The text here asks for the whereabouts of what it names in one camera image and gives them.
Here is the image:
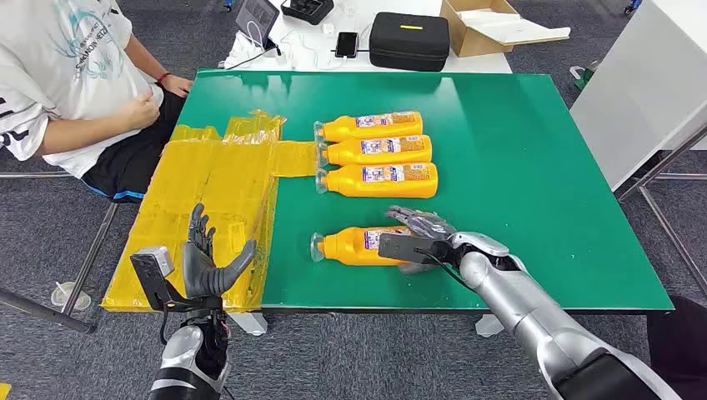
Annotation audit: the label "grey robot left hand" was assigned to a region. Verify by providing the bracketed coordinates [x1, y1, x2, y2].
[181, 202, 258, 300]

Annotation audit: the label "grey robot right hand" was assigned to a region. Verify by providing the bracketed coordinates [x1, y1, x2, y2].
[385, 205, 459, 276]

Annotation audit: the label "person's right hand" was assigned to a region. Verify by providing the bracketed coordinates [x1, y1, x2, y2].
[118, 87, 163, 132]

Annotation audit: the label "person's left hand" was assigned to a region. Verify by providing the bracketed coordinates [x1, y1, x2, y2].
[160, 72, 194, 99]

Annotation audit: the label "orange detergent bottle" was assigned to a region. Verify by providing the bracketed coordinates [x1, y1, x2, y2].
[313, 111, 424, 144]
[314, 162, 439, 200]
[315, 134, 434, 168]
[309, 225, 413, 268]

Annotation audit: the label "white table foot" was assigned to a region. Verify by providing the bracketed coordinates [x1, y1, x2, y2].
[474, 313, 506, 339]
[227, 312, 269, 337]

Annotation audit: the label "white power strip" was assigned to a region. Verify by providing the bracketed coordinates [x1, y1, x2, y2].
[223, 30, 280, 70]

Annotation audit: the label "person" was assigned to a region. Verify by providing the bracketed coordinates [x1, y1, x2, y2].
[646, 295, 707, 400]
[0, 0, 194, 204]

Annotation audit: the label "yellow taped cardboard mat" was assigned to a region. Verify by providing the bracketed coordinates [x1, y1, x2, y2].
[101, 109, 320, 314]

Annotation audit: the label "grey tablet on stand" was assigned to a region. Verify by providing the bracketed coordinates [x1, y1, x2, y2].
[234, 0, 281, 44]

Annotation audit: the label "green table board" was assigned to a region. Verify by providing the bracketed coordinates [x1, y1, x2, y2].
[178, 68, 675, 315]

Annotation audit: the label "clear plastic cup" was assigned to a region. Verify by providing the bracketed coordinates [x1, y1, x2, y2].
[50, 281, 93, 310]

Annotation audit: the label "black plastic tray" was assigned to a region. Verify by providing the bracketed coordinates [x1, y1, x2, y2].
[280, 0, 335, 26]

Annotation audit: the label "black smartphone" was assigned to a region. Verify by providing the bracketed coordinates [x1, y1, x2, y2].
[334, 31, 361, 60]

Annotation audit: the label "black zip case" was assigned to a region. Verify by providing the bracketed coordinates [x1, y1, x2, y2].
[368, 11, 451, 73]

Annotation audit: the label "brown cardboard box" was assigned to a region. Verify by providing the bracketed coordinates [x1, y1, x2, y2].
[439, 0, 572, 58]

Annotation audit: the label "white foam sheet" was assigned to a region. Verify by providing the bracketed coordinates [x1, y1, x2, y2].
[458, 7, 572, 45]

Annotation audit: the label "green and white bag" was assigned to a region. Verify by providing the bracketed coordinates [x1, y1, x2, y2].
[569, 60, 600, 93]

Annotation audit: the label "white side table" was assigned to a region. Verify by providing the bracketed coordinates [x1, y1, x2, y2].
[569, 0, 707, 193]

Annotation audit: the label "grey metal table legs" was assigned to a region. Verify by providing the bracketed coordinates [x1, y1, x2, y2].
[615, 125, 707, 299]

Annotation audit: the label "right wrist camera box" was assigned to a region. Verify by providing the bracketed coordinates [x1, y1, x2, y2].
[378, 232, 443, 268]

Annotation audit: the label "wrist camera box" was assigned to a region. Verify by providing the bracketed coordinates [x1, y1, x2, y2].
[378, 232, 443, 268]
[130, 246, 178, 313]

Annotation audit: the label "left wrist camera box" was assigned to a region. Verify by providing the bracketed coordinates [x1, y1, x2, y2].
[130, 246, 178, 313]

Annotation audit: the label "black power cable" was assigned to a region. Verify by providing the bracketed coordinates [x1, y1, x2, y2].
[223, 45, 282, 71]

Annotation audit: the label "grey metal chair frame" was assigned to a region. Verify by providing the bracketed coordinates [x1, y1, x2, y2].
[0, 169, 120, 336]

